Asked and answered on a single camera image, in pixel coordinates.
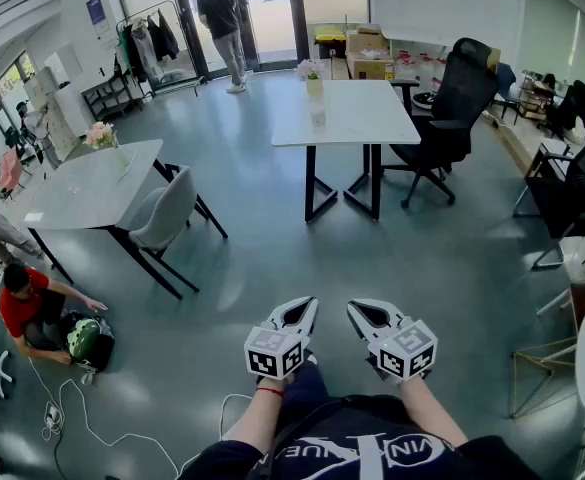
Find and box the black cantilever chair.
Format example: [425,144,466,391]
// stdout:
[511,128,585,271]

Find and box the black mesh office chair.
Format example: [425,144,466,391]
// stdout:
[380,37,500,210]

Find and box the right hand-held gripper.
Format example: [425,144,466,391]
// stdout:
[346,298,439,383]

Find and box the stack of cardboard boxes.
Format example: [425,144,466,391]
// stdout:
[344,23,397,81]

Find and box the blue chair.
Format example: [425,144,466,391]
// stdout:
[490,61,524,125]

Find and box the black chair with jacket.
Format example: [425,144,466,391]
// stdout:
[540,79,585,143]

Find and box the yellow bin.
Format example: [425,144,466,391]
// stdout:
[313,24,348,60]

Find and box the short white floor cable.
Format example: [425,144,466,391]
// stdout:
[218,393,254,443]

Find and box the black and green backpack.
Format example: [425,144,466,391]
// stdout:
[57,309,117,375]

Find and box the grey table with black legs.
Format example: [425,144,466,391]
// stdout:
[21,138,229,301]

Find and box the person's dark trouser leg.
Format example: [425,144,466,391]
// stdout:
[276,360,331,432]

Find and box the clothes rack with garments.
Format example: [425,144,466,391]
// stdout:
[114,0,209,98]

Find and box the person's black printed shirt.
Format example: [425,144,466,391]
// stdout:
[176,392,546,480]

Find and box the white square table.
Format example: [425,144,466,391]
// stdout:
[270,78,422,224]

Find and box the long white floor cable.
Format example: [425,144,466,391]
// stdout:
[25,356,182,480]

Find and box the white cabinet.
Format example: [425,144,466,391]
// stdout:
[21,64,96,163]

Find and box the black low shelf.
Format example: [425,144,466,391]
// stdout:
[79,71,137,123]

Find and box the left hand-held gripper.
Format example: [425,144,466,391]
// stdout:
[243,295,320,382]

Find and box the glass vase with pink flowers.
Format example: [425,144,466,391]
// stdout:
[82,120,134,180]

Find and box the person's right forearm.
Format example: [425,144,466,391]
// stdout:
[396,375,469,450]

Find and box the pale vase with pink flowers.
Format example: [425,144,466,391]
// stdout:
[296,58,327,97]

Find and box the person's left forearm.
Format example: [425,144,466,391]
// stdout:
[220,376,294,455]

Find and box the blue wall poster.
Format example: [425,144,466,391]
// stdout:
[85,0,112,38]

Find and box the grey upholstered chair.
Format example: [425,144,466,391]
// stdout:
[127,165,201,294]

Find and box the pink chair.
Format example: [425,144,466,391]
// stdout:
[0,146,27,203]

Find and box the gold wire frame stool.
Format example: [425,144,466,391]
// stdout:
[509,336,579,420]

